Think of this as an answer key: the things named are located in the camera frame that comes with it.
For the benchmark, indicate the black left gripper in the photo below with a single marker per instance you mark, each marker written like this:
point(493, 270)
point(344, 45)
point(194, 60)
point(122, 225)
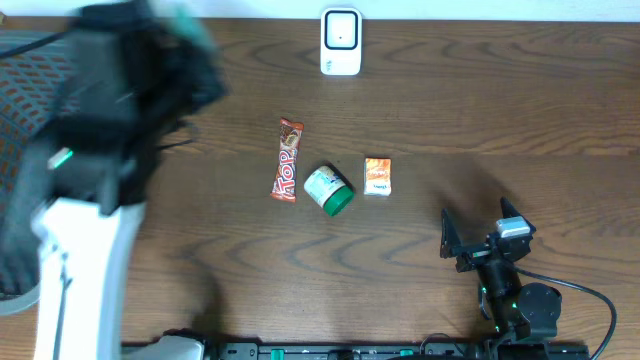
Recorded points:
point(195, 64)

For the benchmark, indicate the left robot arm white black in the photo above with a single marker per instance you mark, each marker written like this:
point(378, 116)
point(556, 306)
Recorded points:
point(94, 203)

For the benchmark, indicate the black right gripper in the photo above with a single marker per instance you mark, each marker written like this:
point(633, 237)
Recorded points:
point(452, 246)

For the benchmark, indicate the white barcode scanner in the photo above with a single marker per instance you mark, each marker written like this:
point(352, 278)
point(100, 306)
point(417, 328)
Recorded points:
point(341, 42)

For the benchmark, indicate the chocolate bar wrapper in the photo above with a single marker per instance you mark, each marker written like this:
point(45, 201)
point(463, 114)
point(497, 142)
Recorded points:
point(285, 179)

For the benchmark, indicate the grey plastic shopping basket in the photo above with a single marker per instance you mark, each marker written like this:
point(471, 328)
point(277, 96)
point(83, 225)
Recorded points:
point(35, 68)

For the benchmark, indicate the white jar green lid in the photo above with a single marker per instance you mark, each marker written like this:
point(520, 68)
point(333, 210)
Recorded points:
point(329, 190)

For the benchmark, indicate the orange tissue pack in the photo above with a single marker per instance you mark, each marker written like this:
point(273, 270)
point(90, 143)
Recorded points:
point(377, 176)

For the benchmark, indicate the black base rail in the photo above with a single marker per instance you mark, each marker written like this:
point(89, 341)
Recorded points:
point(179, 348)

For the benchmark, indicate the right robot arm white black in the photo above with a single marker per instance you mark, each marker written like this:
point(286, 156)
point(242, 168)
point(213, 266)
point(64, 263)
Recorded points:
point(525, 316)

